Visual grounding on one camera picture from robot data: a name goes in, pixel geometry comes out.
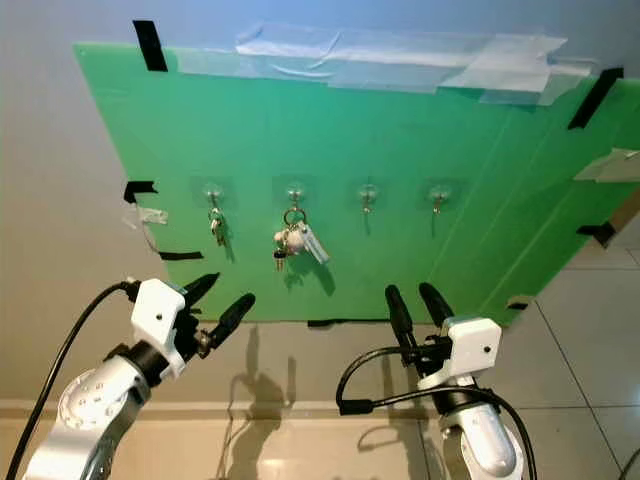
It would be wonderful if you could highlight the small clear tape piece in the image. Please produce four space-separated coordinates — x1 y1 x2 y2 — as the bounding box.
125 205 169 227

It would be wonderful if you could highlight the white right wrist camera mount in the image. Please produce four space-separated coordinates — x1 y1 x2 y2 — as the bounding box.
418 317 503 391

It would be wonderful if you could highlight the green plastic board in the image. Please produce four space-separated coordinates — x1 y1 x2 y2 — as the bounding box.
73 42 640 326

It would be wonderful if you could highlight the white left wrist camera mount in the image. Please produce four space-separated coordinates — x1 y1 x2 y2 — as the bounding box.
130 278 189 353

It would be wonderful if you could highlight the clear tape patch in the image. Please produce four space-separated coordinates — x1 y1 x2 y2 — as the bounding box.
573 148 640 184

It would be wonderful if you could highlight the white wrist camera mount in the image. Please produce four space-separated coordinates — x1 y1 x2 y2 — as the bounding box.
130 278 189 353
418 317 503 391

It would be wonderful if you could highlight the small metal key set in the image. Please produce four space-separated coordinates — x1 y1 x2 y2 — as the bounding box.
208 207 225 247

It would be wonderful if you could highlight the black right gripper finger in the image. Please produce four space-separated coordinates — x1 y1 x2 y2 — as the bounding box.
385 284 419 351
418 282 458 333

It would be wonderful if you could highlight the long black tape strip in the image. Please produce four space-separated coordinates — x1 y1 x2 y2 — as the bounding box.
567 67 624 131

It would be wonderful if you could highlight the long clear tape strip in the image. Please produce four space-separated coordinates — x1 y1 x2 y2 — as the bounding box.
175 22 471 93

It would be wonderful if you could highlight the key bunch with white keychain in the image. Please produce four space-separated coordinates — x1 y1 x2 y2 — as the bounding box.
272 206 329 271

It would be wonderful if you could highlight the wide whitish tape patch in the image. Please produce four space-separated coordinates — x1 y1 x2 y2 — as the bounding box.
440 35 596 106

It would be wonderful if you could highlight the clear adhesive wall hook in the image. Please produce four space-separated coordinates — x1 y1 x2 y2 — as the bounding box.
190 177 233 214
418 180 459 214
272 175 318 211
347 180 389 214

